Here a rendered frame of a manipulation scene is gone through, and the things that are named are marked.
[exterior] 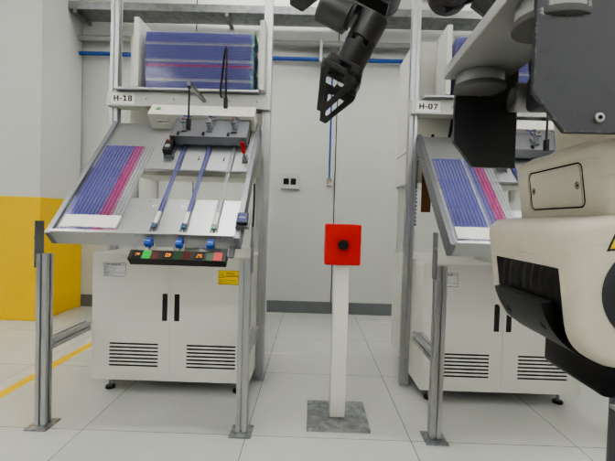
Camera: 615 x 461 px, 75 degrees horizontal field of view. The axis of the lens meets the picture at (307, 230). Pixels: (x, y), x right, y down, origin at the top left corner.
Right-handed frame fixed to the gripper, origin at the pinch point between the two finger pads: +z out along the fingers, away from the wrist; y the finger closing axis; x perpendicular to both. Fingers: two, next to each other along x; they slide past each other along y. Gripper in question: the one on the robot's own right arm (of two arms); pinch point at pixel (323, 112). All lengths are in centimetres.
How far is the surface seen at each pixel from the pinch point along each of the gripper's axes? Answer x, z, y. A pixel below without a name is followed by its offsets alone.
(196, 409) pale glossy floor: 0, 116, -77
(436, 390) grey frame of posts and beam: 74, 56, -66
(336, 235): 16, 25, -77
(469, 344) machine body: 90, 41, -98
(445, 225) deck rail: 49, 2, -74
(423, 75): 17, -64, -136
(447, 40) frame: 18, -75, -116
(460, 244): 55, 6, -67
